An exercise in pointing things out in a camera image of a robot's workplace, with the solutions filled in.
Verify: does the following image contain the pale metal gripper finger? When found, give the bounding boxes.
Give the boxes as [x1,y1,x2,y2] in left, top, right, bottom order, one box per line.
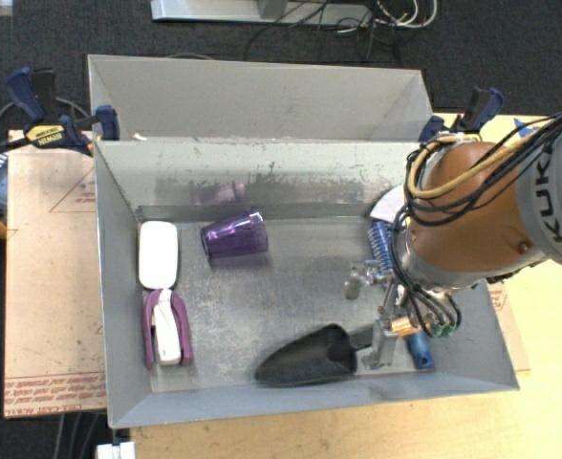
[345,259,392,301]
[361,316,400,371]

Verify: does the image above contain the blue cylinder with copper end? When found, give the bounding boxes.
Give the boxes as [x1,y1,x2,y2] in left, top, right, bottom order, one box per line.
[389,317,436,371]

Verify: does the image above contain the grey metal bin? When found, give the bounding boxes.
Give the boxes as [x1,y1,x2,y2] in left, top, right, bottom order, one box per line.
[87,54,520,429]

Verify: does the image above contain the black scoop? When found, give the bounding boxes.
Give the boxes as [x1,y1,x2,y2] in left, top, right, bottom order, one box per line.
[254,322,376,388]

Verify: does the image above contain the clear purple plastic cup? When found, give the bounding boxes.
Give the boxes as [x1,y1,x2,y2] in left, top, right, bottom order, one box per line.
[199,209,270,260]

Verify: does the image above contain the purple and white stapler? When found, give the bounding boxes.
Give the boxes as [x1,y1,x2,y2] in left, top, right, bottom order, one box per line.
[140,288,195,370]

